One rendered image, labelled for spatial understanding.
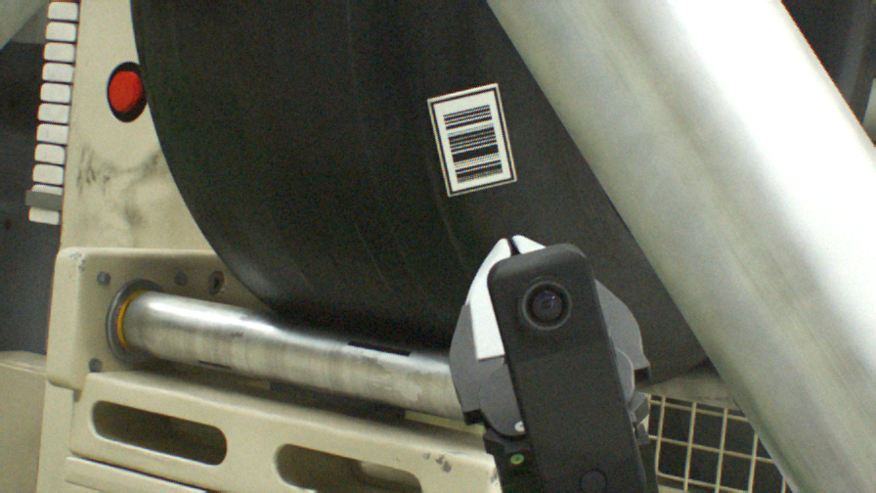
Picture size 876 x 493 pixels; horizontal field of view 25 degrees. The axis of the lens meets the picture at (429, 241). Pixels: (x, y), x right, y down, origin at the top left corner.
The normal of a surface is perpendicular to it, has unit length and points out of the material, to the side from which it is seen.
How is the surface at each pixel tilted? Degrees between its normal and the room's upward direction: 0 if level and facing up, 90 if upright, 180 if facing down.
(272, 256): 139
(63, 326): 90
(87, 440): 90
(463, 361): 42
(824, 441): 108
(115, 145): 90
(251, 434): 90
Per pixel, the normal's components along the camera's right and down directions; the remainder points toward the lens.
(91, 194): -0.60, -0.02
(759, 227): -0.26, 0.03
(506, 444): -0.18, -0.73
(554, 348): 0.02, 0.15
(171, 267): 0.79, 0.11
